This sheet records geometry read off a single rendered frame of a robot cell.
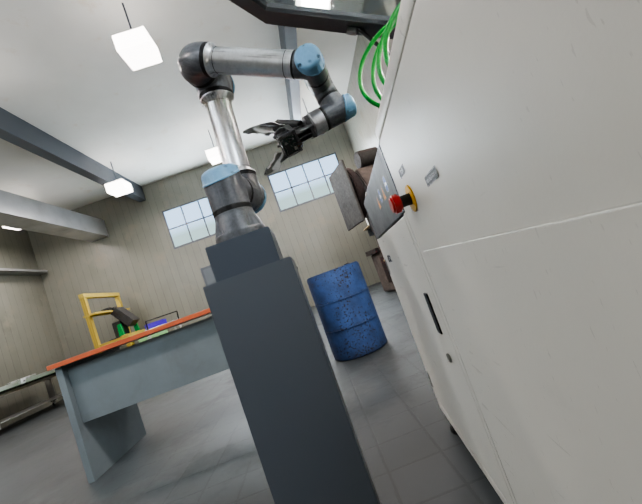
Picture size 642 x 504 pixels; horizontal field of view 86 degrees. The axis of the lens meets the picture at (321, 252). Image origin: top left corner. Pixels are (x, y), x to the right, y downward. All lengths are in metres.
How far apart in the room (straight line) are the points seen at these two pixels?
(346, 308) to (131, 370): 1.59
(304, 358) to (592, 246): 0.75
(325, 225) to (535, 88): 10.26
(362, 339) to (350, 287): 0.43
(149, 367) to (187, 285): 8.39
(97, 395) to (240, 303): 2.02
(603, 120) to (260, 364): 0.84
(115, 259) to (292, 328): 11.05
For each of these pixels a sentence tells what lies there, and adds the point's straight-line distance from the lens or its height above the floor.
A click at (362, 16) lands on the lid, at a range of 1.71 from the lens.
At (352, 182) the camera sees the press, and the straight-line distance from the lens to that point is 6.29.
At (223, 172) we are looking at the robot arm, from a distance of 1.05.
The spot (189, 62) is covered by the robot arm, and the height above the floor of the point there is 1.45.
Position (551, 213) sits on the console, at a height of 0.71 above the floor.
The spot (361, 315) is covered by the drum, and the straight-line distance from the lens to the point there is 2.92.
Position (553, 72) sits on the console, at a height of 0.79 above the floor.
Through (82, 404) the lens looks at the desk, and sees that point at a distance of 2.90.
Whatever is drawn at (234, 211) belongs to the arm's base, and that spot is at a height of 0.98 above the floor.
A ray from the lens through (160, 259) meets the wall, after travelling 11.27.
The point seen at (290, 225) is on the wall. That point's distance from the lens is 10.50.
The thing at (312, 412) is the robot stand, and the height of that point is 0.41.
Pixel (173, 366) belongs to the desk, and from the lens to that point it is 2.60.
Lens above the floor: 0.72
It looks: 4 degrees up
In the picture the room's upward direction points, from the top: 20 degrees counter-clockwise
